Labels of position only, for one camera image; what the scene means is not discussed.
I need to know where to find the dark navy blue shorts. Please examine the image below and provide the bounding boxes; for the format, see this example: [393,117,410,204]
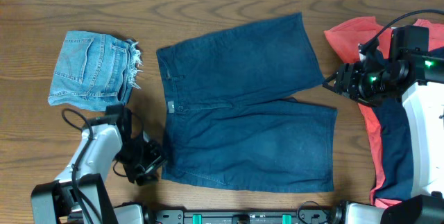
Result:
[157,13,337,193]

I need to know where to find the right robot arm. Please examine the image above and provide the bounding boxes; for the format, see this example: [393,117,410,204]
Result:
[323,25,443,223]

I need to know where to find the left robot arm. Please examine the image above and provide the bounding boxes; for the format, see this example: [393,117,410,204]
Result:
[31,105,166,223]

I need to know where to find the red orange t-shirt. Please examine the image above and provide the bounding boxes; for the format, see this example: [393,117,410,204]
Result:
[324,17,443,208]

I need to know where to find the folded light blue denim shorts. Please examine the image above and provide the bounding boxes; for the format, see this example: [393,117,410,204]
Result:
[48,31,143,111]

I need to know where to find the dark navy garment in pile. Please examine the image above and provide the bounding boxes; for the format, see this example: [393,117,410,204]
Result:
[373,98,413,200]

